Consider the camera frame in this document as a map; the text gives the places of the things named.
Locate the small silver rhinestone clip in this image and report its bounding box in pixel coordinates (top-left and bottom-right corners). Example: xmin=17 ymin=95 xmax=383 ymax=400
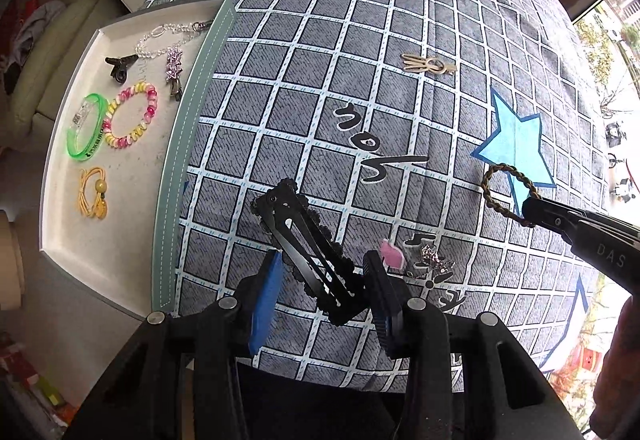
xmin=420 ymin=245 xmax=454 ymax=275

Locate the black scalloped hair clip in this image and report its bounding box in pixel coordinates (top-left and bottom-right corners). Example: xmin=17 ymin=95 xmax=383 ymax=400
xmin=250 ymin=179 xmax=368 ymax=326

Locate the brown braided hair tie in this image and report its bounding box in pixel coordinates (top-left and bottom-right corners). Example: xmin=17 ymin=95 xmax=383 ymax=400
xmin=480 ymin=162 xmax=542 ymax=228

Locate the yellow cord hair tie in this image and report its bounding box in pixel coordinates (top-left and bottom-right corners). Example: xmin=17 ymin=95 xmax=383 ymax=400
xmin=75 ymin=165 xmax=110 ymax=221

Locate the colourful beaded bracelet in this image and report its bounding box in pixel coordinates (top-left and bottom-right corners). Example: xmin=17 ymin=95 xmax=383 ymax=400
xmin=102 ymin=80 xmax=160 ymax=150

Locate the purple star hair clip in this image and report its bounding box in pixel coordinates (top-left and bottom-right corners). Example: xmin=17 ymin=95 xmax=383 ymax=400
xmin=165 ymin=48 xmax=182 ymax=102

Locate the green plastic bangle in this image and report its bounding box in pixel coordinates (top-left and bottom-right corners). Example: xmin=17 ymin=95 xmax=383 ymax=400
xmin=66 ymin=93 xmax=107 ymax=161

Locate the small black claw clip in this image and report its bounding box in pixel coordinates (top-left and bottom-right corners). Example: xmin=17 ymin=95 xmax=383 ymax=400
xmin=105 ymin=54 xmax=139 ymax=84

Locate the white jewelry tray box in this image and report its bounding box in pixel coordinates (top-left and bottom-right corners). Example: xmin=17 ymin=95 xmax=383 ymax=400
xmin=39 ymin=0 xmax=235 ymax=319

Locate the blue checked tablecloth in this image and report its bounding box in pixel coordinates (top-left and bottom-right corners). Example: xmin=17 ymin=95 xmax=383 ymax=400
xmin=149 ymin=0 xmax=606 ymax=371

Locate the cream leather sofa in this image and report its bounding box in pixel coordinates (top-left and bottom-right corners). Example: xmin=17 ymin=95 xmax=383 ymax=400
xmin=1 ymin=0 xmax=122 ymax=151

